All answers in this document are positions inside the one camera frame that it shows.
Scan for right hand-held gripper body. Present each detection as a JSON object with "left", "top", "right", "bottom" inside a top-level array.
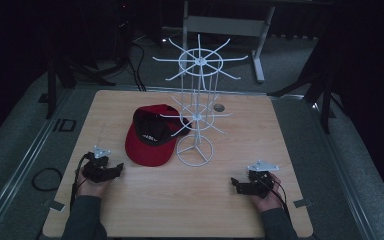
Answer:
[{"left": 244, "top": 160, "right": 280, "bottom": 200}]

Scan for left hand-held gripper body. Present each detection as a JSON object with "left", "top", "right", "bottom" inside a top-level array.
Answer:
[{"left": 81, "top": 145, "right": 114, "bottom": 184}]

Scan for red baseball cap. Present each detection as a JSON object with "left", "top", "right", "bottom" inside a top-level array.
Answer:
[{"left": 124, "top": 103, "right": 192, "bottom": 168}]

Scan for white wire display rack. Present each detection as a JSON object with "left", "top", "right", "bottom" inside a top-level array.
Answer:
[{"left": 152, "top": 33, "right": 249, "bottom": 168}]

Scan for person's right hand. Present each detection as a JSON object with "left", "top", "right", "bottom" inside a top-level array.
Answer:
[{"left": 250, "top": 172, "right": 283, "bottom": 214}]

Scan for person's left hand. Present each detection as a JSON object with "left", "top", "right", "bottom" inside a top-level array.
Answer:
[{"left": 75, "top": 167, "right": 113, "bottom": 198}]

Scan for black tripod stand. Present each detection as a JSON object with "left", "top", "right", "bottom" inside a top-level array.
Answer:
[
  {"left": 267, "top": 64, "right": 348, "bottom": 135},
  {"left": 44, "top": 54, "right": 117, "bottom": 120}
]

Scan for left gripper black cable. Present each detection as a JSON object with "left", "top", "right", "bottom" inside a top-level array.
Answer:
[{"left": 69, "top": 152, "right": 96, "bottom": 212}]

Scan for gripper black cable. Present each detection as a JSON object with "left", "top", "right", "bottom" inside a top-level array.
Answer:
[
  {"left": 69, "top": 152, "right": 96, "bottom": 212},
  {"left": 263, "top": 172, "right": 294, "bottom": 224}
]

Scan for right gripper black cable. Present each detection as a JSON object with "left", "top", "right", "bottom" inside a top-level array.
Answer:
[{"left": 263, "top": 172, "right": 294, "bottom": 224}]

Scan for metal table bracket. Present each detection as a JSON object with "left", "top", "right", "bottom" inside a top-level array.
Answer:
[
  {"left": 42, "top": 198, "right": 66, "bottom": 213},
  {"left": 292, "top": 198, "right": 315, "bottom": 209}
]

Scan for black rectangular frame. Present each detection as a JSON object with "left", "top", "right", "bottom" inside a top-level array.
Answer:
[{"left": 52, "top": 117, "right": 78, "bottom": 133}]

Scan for black cable loop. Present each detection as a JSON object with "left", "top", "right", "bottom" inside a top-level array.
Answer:
[{"left": 31, "top": 167, "right": 64, "bottom": 193}]

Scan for metal floor rail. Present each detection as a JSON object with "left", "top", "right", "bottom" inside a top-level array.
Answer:
[
  {"left": 0, "top": 87, "right": 76, "bottom": 240},
  {"left": 308, "top": 98, "right": 378, "bottom": 240}
]

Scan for black floor cables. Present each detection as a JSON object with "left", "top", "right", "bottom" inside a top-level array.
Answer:
[{"left": 125, "top": 38, "right": 147, "bottom": 92}]

